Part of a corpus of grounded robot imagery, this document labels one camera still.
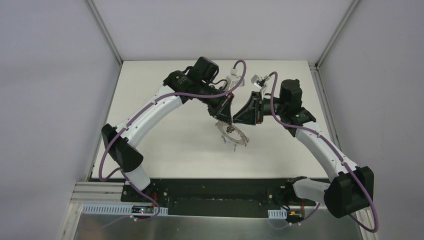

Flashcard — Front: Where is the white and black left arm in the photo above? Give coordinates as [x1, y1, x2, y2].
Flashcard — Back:
[101, 57, 234, 203]

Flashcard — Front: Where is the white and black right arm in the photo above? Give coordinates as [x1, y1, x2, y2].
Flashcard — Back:
[233, 77, 377, 218]

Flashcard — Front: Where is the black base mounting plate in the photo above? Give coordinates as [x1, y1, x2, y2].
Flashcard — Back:
[120, 178, 316, 218]

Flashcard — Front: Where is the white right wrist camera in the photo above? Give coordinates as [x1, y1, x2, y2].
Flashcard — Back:
[251, 74, 270, 99]

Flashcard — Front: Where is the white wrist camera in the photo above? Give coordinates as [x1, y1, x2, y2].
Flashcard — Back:
[251, 74, 270, 99]
[224, 68, 241, 91]

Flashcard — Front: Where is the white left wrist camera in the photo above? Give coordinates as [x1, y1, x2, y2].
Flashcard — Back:
[224, 68, 241, 91]

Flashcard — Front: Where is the white slotted cable duct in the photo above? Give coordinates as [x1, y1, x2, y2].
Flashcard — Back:
[82, 203, 169, 217]

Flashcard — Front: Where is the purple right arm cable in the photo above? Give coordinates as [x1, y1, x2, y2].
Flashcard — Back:
[266, 71, 380, 234]

